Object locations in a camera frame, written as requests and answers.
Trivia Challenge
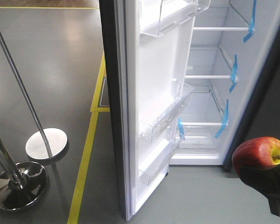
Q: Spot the blue tape strip lower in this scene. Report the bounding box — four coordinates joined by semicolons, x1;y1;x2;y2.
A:
214;99;229;138

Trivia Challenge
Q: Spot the blue tape strip on drawer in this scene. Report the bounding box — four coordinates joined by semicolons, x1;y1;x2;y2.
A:
177;117;185;140

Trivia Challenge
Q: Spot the blue tape strip middle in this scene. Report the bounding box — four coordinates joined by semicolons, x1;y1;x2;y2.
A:
229;55;238;93

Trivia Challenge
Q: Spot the blue tape strip top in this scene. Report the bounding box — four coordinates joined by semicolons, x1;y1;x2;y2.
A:
243;0;257;43

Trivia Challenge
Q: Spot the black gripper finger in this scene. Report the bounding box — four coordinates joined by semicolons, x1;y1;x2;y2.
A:
240;164;280;217

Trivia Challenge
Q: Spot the chrome stanchion post with base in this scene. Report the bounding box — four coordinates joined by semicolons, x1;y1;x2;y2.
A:
0;30;68;161

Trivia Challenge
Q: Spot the yellow floor tape line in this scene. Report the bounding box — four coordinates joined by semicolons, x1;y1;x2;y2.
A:
67;55;110;224

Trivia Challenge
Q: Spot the clear middle door bin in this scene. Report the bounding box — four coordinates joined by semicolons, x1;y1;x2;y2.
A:
138;83;194;143

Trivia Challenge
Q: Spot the clear door bin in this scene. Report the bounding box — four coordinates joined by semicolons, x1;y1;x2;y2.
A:
138;83;194;143
140;0;210;38
138;138;181;186

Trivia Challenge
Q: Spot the white fridge interior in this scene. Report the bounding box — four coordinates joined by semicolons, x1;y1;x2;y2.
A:
170;0;280;166

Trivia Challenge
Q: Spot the red yellow apple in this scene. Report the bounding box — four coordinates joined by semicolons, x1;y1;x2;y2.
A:
232;136;280;176

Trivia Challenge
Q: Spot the clear upper door bin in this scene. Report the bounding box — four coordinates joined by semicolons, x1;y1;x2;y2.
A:
140;0;210;38

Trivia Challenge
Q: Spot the clear lower door bin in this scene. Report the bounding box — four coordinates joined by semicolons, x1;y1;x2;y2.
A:
138;138;181;186

